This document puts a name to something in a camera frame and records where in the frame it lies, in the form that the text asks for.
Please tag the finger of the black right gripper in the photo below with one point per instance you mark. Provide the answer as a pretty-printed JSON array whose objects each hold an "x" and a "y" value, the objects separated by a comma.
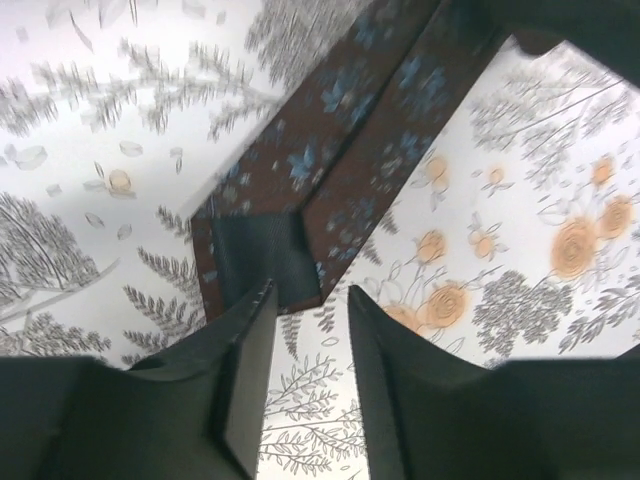
[{"x": 608, "y": 31}]

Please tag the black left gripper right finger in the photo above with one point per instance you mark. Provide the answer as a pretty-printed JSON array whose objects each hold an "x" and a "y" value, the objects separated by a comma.
[{"x": 428, "y": 414}]

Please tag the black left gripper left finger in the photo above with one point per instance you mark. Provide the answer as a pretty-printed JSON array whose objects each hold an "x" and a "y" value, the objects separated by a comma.
[{"x": 192, "y": 411}]

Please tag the brown blue floral tie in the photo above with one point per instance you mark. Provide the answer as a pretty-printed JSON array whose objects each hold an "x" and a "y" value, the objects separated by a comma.
[{"x": 303, "y": 198}]

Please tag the floral patterned table mat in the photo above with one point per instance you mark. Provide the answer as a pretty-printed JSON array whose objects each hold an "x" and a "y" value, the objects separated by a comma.
[{"x": 516, "y": 235}]

